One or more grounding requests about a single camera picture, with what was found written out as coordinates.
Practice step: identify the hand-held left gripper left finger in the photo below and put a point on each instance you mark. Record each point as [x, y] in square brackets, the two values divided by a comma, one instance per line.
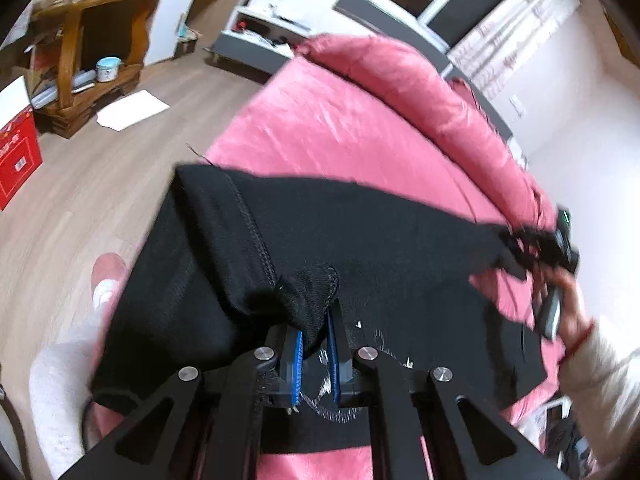
[298, 365]

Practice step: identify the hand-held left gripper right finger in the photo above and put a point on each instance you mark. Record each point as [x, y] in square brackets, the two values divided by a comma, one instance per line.
[331, 355]

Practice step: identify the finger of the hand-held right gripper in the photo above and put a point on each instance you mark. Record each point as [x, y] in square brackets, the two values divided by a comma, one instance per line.
[522, 252]

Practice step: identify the black pants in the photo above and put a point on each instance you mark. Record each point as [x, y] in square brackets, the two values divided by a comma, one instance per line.
[375, 240]

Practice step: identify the person's right forearm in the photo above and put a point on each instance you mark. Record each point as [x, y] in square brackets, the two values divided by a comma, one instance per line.
[605, 385]

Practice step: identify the person's right hand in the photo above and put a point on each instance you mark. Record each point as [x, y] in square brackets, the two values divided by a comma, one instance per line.
[575, 310]

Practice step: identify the pink slipper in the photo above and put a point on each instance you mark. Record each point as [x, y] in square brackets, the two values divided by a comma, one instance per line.
[107, 267]

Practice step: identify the pink bed blanket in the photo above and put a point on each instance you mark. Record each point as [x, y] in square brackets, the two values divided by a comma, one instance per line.
[350, 125]

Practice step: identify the patterned light curtain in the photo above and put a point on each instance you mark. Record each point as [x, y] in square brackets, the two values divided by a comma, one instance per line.
[510, 35]

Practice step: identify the person's leg in white trousers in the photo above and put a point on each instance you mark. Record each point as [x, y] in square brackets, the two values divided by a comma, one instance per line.
[60, 395]

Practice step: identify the dark window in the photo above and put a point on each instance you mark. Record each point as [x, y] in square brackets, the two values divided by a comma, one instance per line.
[450, 10]

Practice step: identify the white paper sheet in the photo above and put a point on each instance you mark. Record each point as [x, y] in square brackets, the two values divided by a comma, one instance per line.
[132, 110]

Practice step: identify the grey low cabinet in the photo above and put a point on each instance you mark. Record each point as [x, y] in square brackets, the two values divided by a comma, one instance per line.
[250, 52]

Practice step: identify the red white cardboard box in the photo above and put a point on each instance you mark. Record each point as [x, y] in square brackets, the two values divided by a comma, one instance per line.
[17, 160]

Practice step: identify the blue white pot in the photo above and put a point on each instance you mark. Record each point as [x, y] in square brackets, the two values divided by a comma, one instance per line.
[109, 70]

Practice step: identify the white storage boxes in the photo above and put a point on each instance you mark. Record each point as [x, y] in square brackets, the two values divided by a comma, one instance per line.
[165, 20]

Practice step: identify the wooden stand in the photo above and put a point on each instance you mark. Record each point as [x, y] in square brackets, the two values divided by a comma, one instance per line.
[70, 35]

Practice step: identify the white wall socket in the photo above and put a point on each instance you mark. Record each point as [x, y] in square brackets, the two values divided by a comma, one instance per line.
[517, 106]

